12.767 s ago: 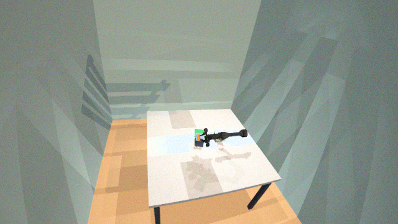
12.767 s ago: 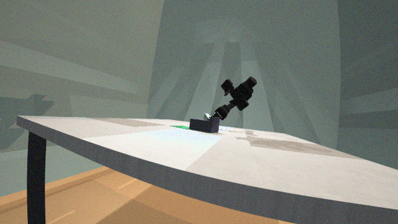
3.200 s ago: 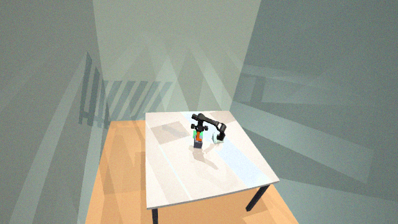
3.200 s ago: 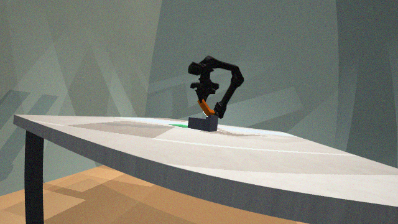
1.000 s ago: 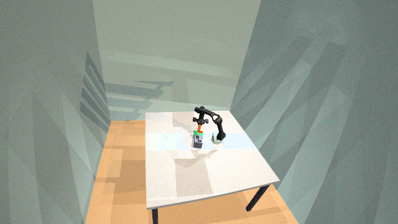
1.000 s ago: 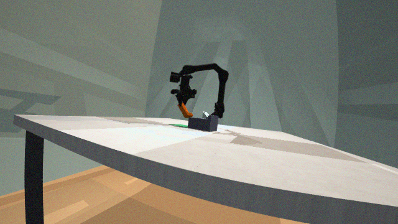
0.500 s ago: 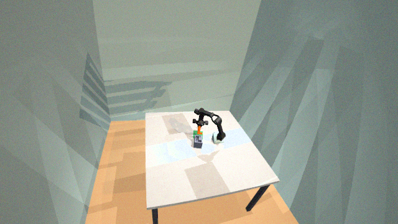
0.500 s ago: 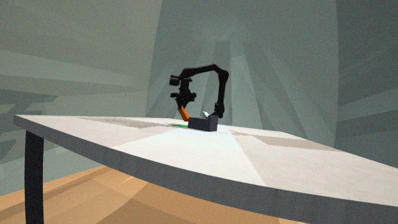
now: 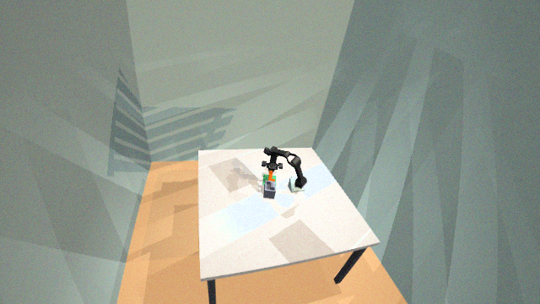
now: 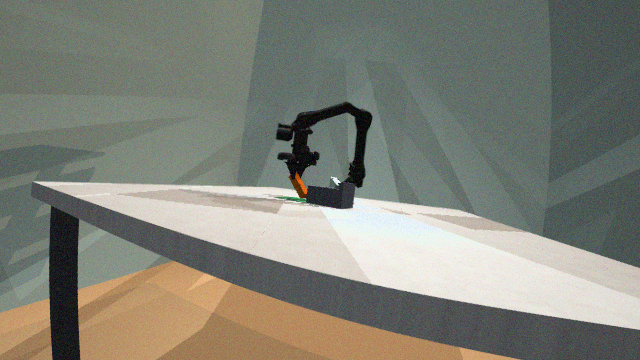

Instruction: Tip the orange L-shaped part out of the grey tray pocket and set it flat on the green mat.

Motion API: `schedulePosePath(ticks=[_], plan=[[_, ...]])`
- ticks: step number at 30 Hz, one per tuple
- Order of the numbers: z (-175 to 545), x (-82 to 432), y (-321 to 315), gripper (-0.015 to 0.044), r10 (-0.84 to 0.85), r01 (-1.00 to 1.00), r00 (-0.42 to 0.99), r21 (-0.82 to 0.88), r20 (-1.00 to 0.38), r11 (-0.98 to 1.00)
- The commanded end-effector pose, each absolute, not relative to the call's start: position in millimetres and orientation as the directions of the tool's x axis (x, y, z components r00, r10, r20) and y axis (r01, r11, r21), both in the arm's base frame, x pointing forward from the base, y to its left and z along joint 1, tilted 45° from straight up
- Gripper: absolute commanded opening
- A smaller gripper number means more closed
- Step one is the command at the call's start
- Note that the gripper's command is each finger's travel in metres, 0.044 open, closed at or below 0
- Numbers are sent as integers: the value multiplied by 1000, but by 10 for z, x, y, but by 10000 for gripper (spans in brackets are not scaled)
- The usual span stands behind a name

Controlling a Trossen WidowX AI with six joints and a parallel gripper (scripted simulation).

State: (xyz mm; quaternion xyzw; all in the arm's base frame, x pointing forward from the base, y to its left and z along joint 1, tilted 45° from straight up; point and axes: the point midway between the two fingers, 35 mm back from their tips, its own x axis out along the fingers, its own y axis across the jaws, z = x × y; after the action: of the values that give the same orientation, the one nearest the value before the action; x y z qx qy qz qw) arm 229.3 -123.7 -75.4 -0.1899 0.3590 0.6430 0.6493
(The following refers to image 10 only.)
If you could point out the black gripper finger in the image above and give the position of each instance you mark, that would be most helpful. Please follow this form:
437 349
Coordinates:
300 169
292 166

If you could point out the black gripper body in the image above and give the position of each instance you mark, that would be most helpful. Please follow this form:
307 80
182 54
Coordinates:
293 157

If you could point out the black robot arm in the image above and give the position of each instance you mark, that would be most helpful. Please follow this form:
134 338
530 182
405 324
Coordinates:
306 119

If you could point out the orange l-shaped part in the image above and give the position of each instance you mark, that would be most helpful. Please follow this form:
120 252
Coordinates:
299 186

